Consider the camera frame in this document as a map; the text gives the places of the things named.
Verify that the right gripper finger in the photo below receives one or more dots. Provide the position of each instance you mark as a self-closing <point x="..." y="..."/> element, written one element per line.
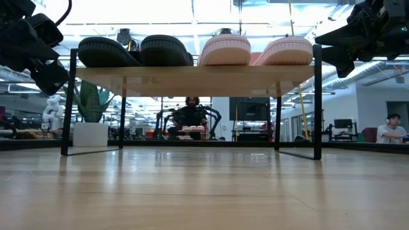
<point x="342" y="60"/>
<point x="345" y="35"/>

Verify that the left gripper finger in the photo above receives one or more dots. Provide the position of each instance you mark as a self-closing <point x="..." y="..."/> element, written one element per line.
<point x="46" y="30"/>
<point x="51" y="80"/>

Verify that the pink slide sandal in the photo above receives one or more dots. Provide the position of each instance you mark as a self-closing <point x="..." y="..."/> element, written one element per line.
<point x="287" y="52"/>
<point x="225" y="51"/>

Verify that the black slide sandal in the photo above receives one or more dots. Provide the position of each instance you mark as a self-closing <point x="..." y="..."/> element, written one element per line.
<point x="163" y="51"/>
<point x="102" y="54"/>

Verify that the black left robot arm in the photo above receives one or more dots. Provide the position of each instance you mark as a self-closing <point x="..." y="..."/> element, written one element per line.
<point x="14" y="7"/>

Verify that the white humanoid robot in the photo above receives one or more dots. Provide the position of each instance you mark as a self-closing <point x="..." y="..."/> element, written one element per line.
<point x="52" y="111"/>

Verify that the small black desktop monitor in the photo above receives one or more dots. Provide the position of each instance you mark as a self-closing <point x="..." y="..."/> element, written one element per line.
<point x="343" y="123"/>

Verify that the green plant in white pot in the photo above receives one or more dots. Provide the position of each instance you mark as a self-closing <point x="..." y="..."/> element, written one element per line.
<point x="91" y="134"/>

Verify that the maroon chair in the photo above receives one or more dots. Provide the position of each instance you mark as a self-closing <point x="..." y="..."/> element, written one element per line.
<point x="369" y="134"/>

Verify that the person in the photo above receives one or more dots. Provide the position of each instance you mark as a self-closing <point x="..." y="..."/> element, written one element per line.
<point x="190" y="116"/>
<point x="390" y="132"/>

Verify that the large black screen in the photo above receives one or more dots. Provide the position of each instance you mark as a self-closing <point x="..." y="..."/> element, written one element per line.
<point x="249" y="108"/>

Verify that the silver ventilation duct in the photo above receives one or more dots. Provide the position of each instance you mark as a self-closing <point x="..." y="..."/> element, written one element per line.
<point x="364" y="74"/>

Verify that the wooden shelf with black frame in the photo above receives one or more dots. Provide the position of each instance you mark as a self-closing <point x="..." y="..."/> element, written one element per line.
<point x="191" y="80"/>

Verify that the black aluminium table frame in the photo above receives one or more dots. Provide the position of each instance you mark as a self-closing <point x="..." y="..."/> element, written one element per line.
<point x="223" y="143"/>

